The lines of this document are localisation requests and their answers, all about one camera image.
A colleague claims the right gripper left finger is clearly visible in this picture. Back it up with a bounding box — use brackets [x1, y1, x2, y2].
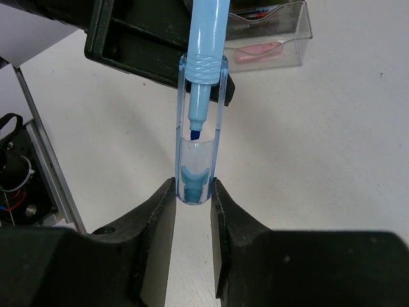
[1, 178, 176, 306]

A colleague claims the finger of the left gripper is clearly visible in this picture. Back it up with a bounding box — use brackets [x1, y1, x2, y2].
[22, 0, 236, 107]

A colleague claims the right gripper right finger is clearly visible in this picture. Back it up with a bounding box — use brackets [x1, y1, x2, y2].
[210, 179, 408, 306]

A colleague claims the light blue correction pen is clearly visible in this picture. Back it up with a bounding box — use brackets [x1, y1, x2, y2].
[175, 1, 230, 205]

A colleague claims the light pink correction pen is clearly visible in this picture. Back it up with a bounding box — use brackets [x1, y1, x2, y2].
[235, 42, 283, 64]

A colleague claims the clear plastic tray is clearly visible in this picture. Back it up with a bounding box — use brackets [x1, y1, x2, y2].
[224, 1, 313, 73]

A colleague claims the smoky grey plastic tray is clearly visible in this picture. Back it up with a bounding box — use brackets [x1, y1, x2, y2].
[226, 1, 304, 41]

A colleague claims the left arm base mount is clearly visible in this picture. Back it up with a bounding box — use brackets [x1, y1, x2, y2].
[1, 113, 58, 226]

